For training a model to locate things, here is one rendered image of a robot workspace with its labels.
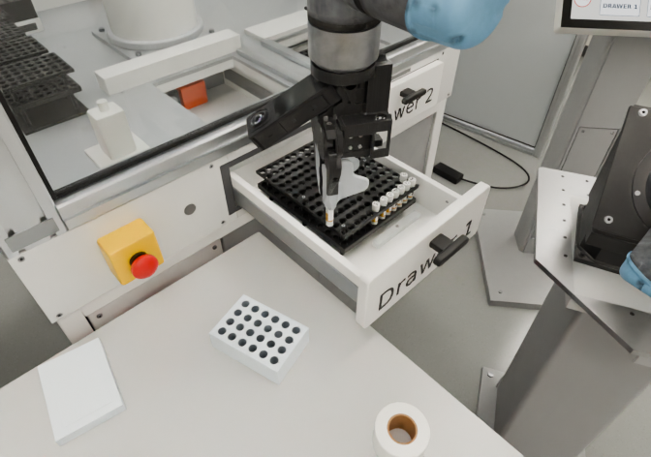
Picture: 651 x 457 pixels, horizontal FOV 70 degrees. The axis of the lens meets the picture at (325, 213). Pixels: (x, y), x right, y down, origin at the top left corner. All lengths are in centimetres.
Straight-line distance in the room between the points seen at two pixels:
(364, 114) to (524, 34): 192
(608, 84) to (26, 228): 146
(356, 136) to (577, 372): 79
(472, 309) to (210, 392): 124
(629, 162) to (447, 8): 62
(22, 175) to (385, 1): 48
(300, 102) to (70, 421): 52
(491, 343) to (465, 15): 145
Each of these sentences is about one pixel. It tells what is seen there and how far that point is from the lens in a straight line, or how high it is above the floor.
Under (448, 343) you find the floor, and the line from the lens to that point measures 169.
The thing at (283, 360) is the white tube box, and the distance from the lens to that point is 69.
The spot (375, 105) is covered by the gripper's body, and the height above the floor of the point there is 113.
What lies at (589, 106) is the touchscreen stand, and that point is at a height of 69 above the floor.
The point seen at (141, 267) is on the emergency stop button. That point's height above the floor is 89.
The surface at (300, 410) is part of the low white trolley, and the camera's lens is 70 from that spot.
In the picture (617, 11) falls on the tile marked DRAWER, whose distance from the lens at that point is 141.
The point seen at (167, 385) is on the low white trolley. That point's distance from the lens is 75.
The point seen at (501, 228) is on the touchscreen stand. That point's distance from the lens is 206.
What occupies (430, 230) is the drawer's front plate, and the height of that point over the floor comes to 93.
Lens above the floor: 140
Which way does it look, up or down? 43 degrees down
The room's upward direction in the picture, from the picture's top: straight up
